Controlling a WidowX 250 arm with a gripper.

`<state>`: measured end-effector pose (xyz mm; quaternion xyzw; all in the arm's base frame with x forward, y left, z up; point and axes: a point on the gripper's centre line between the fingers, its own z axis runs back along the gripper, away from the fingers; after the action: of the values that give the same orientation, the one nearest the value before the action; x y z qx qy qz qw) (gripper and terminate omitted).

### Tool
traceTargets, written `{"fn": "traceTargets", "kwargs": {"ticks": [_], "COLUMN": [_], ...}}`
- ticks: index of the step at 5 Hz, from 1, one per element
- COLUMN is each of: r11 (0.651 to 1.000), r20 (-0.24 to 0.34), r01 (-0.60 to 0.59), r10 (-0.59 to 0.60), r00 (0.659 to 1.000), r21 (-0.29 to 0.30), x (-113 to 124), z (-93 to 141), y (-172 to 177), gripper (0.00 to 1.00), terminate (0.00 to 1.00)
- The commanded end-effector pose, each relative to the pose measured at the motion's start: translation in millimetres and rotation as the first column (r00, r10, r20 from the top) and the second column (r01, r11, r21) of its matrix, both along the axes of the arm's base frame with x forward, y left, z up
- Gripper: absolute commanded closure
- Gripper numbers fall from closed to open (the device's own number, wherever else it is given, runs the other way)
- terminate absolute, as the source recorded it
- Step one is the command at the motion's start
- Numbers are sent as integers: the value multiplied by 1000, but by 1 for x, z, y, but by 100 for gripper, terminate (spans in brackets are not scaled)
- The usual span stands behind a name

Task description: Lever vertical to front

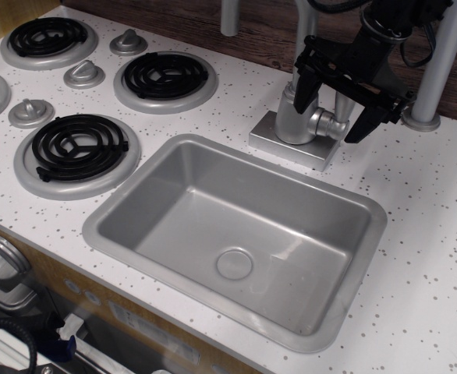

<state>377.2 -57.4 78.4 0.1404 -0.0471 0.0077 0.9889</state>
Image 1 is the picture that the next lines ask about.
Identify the front right stove burner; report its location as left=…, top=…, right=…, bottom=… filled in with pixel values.
left=14, top=114, right=141, bottom=201

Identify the grey support post left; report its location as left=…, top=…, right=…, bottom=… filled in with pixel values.
left=220, top=0, right=240, bottom=37

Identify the grey stove knob rear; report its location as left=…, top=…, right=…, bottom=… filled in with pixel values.
left=109, top=29, right=148, bottom=56

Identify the silver toy faucet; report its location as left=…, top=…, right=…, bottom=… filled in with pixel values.
left=248, top=0, right=355, bottom=172

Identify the silver faucet lever handle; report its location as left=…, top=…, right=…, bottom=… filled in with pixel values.
left=329, top=91, right=356, bottom=140

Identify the grey plastic sink basin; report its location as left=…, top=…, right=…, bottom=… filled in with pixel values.
left=82, top=134, right=387, bottom=354

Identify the black braided cable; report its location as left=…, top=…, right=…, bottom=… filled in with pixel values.
left=0, top=317, right=38, bottom=374

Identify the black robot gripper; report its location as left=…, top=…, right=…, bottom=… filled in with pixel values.
left=293, top=20, right=416, bottom=143

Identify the back right stove burner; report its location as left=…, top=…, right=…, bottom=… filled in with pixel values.
left=113, top=51, right=218, bottom=115

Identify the grey support post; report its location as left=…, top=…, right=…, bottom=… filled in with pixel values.
left=402, top=1, right=457, bottom=132
left=220, top=0, right=240, bottom=37

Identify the back left stove burner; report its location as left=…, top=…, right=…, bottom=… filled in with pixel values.
left=0, top=17, right=98, bottom=71

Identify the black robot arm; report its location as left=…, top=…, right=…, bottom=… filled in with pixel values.
left=293, top=1, right=452, bottom=143

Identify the grey support post right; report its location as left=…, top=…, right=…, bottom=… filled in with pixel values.
left=402, top=1, right=457, bottom=132

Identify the grey stove knob middle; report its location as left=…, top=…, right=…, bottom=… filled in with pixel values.
left=63, top=60, right=105, bottom=90

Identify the silver oven dial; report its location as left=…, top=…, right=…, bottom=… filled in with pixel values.
left=0, top=236, right=30, bottom=291

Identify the grey stove knob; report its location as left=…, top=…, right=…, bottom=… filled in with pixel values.
left=109, top=29, right=148, bottom=56
left=8, top=99, right=55, bottom=129
left=63, top=60, right=105, bottom=90

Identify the grey stove knob front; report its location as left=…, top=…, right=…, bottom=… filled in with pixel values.
left=8, top=99, right=55, bottom=129

